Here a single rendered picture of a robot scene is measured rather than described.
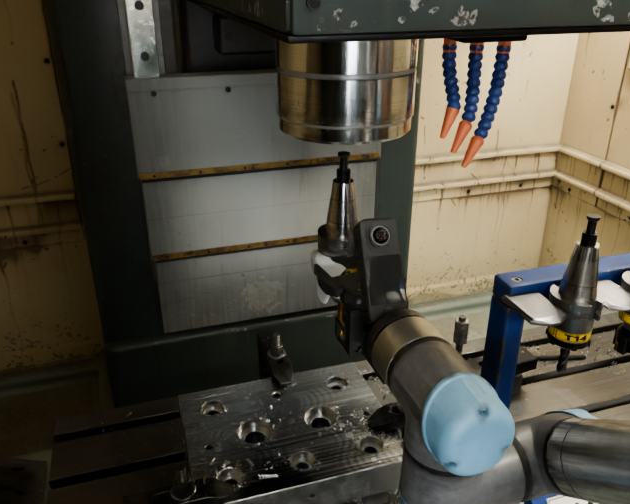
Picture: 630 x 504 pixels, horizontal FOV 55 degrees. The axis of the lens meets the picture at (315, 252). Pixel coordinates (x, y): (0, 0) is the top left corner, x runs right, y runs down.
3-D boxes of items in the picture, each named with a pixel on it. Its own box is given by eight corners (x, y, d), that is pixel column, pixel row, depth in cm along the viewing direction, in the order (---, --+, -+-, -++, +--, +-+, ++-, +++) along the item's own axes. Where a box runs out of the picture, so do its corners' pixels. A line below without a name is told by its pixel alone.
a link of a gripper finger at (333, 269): (295, 288, 81) (332, 320, 74) (294, 248, 78) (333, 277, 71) (315, 283, 82) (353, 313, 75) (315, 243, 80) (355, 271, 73)
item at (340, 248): (351, 235, 82) (352, 218, 81) (374, 253, 77) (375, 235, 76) (309, 244, 80) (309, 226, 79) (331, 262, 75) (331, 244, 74)
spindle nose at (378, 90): (368, 108, 81) (371, 13, 76) (440, 136, 68) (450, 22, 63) (256, 120, 75) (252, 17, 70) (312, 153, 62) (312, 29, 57)
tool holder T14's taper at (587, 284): (576, 282, 77) (586, 233, 74) (605, 297, 73) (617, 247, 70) (550, 289, 75) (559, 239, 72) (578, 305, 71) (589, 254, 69)
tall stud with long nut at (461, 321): (465, 379, 111) (473, 319, 106) (452, 382, 110) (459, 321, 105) (458, 370, 114) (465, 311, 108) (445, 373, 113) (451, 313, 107)
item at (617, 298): (649, 309, 74) (651, 303, 74) (614, 316, 73) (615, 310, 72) (608, 283, 80) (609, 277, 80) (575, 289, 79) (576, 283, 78)
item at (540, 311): (574, 323, 71) (575, 317, 71) (536, 331, 70) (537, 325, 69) (537, 295, 77) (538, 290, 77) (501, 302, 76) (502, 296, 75)
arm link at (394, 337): (388, 343, 57) (464, 328, 59) (369, 318, 61) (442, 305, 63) (383, 406, 60) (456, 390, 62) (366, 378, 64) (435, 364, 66)
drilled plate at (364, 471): (412, 485, 84) (414, 457, 81) (201, 539, 76) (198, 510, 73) (352, 385, 103) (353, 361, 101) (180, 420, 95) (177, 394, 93)
